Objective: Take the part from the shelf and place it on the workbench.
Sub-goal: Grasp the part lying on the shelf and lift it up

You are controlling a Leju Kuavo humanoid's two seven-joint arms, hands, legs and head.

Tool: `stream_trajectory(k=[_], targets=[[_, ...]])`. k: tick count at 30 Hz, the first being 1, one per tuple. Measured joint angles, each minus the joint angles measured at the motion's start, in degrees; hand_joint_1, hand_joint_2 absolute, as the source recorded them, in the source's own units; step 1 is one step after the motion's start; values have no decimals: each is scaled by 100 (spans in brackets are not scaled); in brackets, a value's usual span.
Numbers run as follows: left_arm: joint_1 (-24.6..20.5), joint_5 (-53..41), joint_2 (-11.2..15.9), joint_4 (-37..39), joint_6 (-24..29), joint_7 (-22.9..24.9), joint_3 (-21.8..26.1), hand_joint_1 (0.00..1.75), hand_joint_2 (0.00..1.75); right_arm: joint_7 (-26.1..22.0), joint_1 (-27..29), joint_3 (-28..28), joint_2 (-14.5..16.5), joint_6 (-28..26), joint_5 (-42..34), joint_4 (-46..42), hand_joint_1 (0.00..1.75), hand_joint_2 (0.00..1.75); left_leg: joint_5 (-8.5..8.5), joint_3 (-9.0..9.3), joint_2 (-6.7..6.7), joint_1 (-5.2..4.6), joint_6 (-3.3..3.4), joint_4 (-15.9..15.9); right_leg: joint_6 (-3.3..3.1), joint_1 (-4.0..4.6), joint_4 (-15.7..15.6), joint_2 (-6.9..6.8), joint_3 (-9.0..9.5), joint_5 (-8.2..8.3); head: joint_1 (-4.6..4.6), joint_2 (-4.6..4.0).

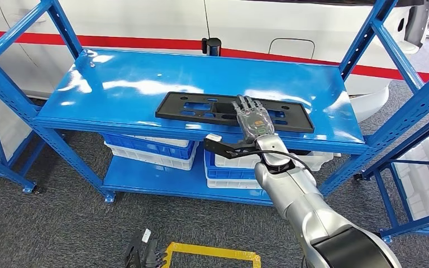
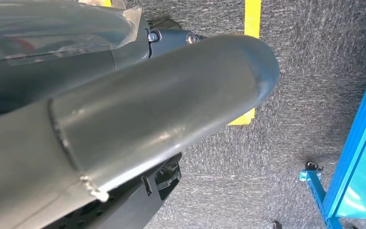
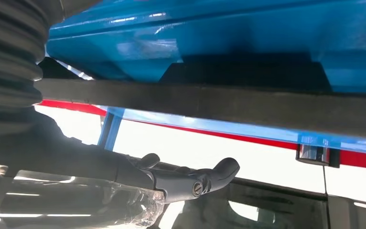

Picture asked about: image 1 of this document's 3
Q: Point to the black plastic plate bracket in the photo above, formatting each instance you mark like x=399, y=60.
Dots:
x=166, y=109

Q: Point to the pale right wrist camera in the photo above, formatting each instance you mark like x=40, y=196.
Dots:
x=214, y=142

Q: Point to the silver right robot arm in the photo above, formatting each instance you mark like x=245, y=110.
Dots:
x=310, y=207

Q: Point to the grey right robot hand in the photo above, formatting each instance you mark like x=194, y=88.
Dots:
x=255, y=124

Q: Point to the white car with red stripe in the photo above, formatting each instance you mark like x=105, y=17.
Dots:
x=125, y=18

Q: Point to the yellow floor tape square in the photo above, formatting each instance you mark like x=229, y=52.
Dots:
x=210, y=251

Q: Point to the black stanchion post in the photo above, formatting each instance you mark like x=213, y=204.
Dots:
x=211, y=46

